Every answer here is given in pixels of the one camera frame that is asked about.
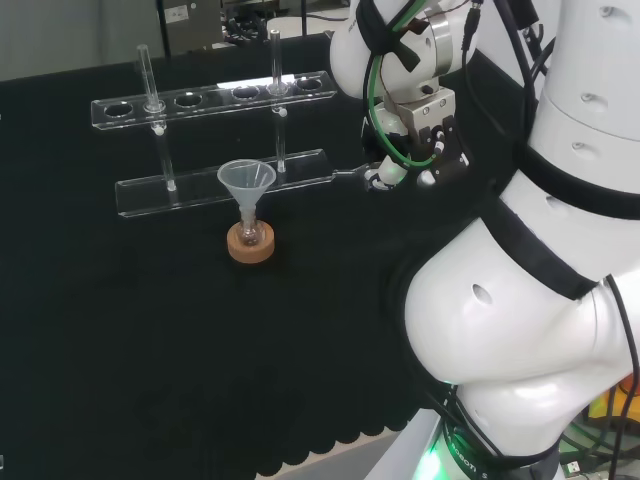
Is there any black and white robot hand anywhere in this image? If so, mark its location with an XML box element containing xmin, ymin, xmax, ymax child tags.
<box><xmin>360</xmin><ymin>85</ymin><xmax>474</xmax><ymax>194</ymax></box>

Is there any clear plastic funnel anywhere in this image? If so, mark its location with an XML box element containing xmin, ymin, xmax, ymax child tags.
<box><xmin>215</xmin><ymin>159</ymin><xmax>278</xmax><ymax>217</ymax></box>

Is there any small round-bottom glass flask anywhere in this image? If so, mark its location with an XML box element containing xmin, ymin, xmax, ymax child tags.
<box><xmin>236</xmin><ymin>208</ymin><xmax>264</xmax><ymax>248</ymax></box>

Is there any clear acrylic funnel stand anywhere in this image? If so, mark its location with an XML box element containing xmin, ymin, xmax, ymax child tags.
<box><xmin>90</xmin><ymin>28</ymin><xmax>347</xmax><ymax>221</ymax></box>

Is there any pale board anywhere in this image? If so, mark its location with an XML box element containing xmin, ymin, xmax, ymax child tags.
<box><xmin>265</xmin><ymin>15</ymin><xmax>350</xmax><ymax>39</ymax></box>

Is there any yellow stop button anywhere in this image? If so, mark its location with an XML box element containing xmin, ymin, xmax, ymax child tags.
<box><xmin>587</xmin><ymin>382</ymin><xmax>640</xmax><ymax>422</ymax></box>

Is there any black bench cloth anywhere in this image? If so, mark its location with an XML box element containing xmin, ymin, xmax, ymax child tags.
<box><xmin>0</xmin><ymin>28</ymin><xmax>551</xmax><ymax>480</ymax></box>

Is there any green cable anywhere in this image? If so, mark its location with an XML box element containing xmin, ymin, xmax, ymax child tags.
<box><xmin>363</xmin><ymin>0</ymin><xmax>444</xmax><ymax>169</ymax></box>

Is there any cork ring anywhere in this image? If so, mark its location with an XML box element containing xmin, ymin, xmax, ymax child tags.
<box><xmin>226</xmin><ymin>219</ymin><xmax>278</xmax><ymax>263</ymax></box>

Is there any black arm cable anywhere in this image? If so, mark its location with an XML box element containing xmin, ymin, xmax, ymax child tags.
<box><xmin>602</xmin><ymin>273</ymin><xmax>640</xmax><ymax>459</ymax></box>

